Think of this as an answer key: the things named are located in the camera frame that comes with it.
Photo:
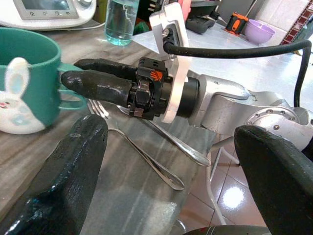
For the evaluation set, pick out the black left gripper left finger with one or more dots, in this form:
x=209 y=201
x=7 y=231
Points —
x=66 y=176

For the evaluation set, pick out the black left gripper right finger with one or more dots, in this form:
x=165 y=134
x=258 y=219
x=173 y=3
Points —
x=276 y=176

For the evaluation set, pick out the white metal stool frame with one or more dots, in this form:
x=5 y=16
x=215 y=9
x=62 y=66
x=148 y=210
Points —
x=210 y=183

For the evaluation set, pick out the orange and black tool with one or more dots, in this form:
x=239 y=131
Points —
x=236 y=24

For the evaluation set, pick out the black pouch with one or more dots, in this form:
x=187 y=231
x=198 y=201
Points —
x=199 y=24

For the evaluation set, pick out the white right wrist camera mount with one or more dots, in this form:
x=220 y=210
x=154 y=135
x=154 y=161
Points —
x=178 y=80

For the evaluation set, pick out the steel spoon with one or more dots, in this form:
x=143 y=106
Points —
x=185 y=149

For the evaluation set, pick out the steel fork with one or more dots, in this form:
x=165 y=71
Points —
x=146 y=156

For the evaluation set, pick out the clear water bottle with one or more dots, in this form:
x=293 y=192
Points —
x=121 y=24

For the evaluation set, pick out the teal mug with bunny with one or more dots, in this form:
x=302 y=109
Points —
x=41 y=80

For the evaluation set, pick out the purple plastic bowl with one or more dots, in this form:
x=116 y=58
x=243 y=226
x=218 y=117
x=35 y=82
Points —
x=259 y=31

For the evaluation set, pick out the white kitchen appliance with screen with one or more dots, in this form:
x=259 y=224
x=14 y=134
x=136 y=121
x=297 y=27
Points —
x=49 y=19

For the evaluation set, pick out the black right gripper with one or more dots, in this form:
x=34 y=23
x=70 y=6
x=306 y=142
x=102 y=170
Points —
x=151 y=93

